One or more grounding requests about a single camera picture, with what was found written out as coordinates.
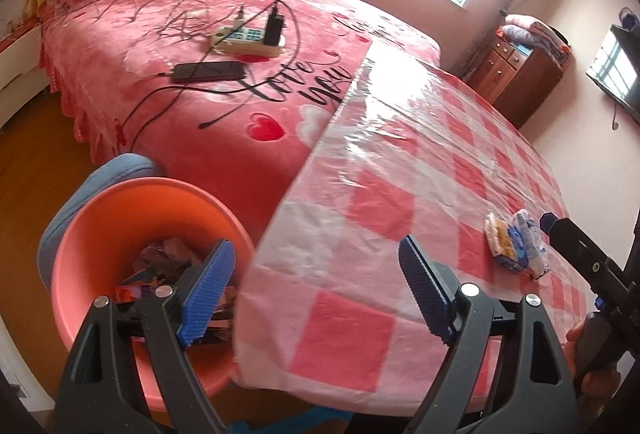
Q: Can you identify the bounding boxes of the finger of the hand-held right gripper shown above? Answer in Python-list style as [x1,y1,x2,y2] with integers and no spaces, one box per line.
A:
[539,212,636,310]

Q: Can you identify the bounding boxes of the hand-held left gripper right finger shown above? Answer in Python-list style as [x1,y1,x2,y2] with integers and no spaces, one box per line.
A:
[398,234,581,434]

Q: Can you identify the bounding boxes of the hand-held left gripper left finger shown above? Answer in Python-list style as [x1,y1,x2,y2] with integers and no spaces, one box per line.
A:
[52,239,237,434]

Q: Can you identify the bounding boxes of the white blue snack packet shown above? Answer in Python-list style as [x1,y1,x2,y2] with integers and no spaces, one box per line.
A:
[484,209,551,280]

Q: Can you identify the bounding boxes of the pink plastic bucket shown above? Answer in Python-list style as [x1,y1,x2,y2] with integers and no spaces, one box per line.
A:
[50,177,256,415]

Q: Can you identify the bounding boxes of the person's right hand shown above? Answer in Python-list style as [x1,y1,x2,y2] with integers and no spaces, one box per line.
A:
[566,320,622,398]

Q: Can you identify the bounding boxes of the purple crumpled wrapper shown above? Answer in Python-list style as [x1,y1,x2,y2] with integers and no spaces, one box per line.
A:
[137,236,206,275]

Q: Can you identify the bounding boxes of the flattened printed carton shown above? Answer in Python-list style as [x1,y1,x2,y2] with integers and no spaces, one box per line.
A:
[114,266,238,347]

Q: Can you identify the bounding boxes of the pink checked tablecloth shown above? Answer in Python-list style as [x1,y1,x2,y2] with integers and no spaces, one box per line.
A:
[232,39,601,417]

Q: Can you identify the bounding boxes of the brown wooden cabinet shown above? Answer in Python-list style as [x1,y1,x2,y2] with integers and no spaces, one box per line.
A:
[465,36,566,127]

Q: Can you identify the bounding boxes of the black flat television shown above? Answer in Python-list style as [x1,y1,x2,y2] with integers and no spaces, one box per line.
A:
[586,25,640,122]

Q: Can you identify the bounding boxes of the pink printed bed blanket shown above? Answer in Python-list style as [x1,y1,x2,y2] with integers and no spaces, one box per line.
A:
[39,0,441,215]

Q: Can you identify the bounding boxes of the folded blankets pile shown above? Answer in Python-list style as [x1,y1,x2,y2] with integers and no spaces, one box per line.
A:
[501,13,571,62]

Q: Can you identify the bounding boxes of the black phone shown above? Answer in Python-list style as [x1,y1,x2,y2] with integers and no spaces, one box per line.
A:
[172,61,248,82]

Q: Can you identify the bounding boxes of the beige power strip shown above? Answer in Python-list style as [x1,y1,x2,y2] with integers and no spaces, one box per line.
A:
[209,16,287,56]

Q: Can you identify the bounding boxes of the black charger plug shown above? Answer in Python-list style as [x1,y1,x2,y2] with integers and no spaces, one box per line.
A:
[263,0,286,47]

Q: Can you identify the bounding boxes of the white nightstand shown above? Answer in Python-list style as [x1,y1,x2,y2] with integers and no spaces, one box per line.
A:
[0,21,51,130]

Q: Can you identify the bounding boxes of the black phone cable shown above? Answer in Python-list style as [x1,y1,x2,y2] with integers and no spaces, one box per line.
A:
[117,71,176,150]

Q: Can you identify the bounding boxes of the black charger cable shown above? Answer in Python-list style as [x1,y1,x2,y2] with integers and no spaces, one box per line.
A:
[199,0,302,131]

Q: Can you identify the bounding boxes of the thin grey cable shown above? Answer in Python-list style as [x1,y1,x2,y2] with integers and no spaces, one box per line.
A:
[145,0,221,40]

